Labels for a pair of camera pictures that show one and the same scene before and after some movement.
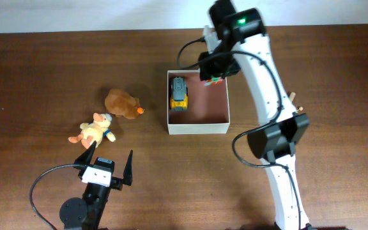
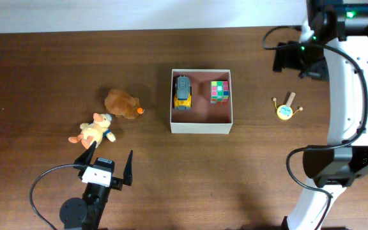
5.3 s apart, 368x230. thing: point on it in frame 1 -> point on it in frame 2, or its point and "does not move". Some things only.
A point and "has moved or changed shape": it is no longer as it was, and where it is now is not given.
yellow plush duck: (94, 131) does not move
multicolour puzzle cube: (213, 80) -> (220, 92)
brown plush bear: (121, 103) does not move
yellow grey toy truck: (179, 94) has moved or changed shape
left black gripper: (117, 183) does not move
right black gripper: (208, 69) -> (283, 59)
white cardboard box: (208, 106) does not move
